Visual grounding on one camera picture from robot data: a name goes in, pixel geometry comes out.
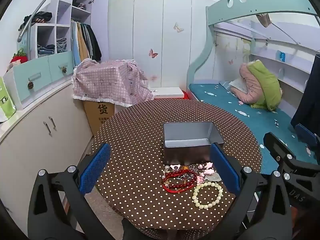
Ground open white book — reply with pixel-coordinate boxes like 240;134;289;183
229;77;244;92

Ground white flat box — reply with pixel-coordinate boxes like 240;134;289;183
150;87;185;98

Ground pink quilt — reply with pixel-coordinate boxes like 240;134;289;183
230;62;263;105

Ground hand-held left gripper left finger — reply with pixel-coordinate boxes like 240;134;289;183
27;143;118;240

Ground teal loft bed frame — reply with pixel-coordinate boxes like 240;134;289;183
186;0;320;103

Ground curved metal rail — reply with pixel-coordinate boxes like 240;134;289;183
17;0;69;42

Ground teal bed sheet mattress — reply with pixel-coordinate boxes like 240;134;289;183
189;82;320;165

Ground wide teal drawer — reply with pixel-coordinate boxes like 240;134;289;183
12;55;52;103

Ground white low cabinet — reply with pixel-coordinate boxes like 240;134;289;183
0;80;94;230

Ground folded light jeans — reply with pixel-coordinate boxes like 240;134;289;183
56;38;67;53

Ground grey hanging garment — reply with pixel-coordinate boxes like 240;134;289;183
84;24;94;58

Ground black hanging garment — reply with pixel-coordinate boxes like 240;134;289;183
88;24;102;62

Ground silver chain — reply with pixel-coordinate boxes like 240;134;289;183
175;170;198;183

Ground green quilt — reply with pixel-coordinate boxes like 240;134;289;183
247;60;283;112

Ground pink checked cloth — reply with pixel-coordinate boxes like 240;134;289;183
72;58;155;107

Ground dark clothes pile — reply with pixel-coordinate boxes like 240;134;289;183
24;11;52;27

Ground white wardrobe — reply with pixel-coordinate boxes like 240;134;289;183
108;0;218;90

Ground narrow teal drawer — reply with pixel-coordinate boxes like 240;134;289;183
48;51;75;83

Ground dark hanging garment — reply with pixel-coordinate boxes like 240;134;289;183
290;54;320;140

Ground brown polka-dot tablecloth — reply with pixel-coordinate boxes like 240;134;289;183
91;98;262;233

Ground cream bead bracelet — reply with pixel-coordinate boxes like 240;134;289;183
192;182;223;210

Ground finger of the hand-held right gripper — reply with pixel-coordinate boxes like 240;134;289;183
263;131;320;181
295;123;320;153

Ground cardboard box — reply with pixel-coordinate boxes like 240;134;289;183
83;100;115;136

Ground light blue hanging garment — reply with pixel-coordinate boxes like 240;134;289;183
71;22;82;67

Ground silver metal tin box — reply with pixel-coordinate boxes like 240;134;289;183
163;121;225;165

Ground lilac open shelf unit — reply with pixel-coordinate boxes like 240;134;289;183
30;0;94;59

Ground tan cloth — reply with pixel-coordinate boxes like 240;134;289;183
255;12;273;28

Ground tan hanging garment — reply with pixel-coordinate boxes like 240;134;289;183
77;22;90;60

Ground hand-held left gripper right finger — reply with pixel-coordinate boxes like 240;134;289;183
209;142;293;240

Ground red cord bracelet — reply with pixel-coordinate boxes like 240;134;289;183
163;184;192;195

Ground red plush toy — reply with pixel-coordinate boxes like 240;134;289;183
10;49;28;64

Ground dark red bead bracelet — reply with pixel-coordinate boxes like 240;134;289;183
162;169;197;192

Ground white wall shelf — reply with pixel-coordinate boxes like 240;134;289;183
250;52;314;93

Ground folded dark jeans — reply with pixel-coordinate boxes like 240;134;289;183
37;44;55;55

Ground green paper bag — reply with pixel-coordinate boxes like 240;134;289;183
0;76;17;121

